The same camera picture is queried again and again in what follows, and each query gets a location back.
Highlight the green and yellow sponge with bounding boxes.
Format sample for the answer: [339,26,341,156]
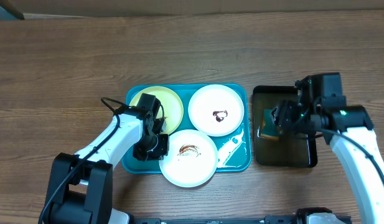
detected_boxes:
[260,109,279,141]

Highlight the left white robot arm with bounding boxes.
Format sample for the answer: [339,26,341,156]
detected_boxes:
[38,93,169,224]

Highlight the white plate with dark stain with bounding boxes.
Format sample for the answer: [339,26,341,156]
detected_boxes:
[188,84,245,137]

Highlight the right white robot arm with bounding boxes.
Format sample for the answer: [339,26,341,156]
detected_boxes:
[270,73,384,223]

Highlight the white plate with orange stain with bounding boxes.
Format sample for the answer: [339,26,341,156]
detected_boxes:
[159,129,218,188]

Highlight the yellow plate with sauce stain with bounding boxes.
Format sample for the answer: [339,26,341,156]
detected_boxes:
[126,86,184,134]

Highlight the black water tray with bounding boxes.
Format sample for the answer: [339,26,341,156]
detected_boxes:
[252,85,317,168]

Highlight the teal plastic tray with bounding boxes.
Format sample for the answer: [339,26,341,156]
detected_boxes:
[122,83,252,174]

